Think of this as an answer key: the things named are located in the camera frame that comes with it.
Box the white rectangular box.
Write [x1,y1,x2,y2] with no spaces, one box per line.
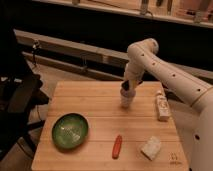
[156,90,170,122]

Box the wooden table board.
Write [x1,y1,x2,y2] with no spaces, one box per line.
[32,81,188,171]

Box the black chair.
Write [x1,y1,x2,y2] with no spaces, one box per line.
[0,5,49,162]

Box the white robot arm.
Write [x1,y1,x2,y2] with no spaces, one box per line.
[120,38,213,171]

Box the metal wall rail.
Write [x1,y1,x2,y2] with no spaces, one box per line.
[13,29,213,90]

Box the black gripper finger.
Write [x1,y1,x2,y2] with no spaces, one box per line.
[121,81,130,91]

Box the orange carrot toy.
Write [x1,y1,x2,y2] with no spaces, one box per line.
[112,135,122,159]

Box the white crumpled cloth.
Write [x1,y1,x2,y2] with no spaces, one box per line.
[141,136,161,161]

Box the green glass bowl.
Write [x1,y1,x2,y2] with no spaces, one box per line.
[51,113,89,150]

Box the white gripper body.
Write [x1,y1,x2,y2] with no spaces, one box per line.
[124,63,144,90]

